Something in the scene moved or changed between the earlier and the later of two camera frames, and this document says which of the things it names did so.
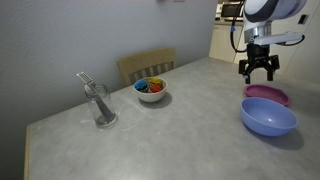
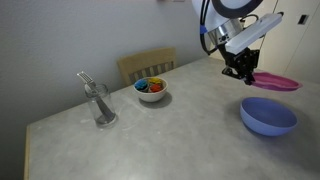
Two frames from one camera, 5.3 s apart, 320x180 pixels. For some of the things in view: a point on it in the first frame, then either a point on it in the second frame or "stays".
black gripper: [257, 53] to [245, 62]
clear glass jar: [102, 108] stays
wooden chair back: [151, 64] stays
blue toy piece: [140, 84] stays
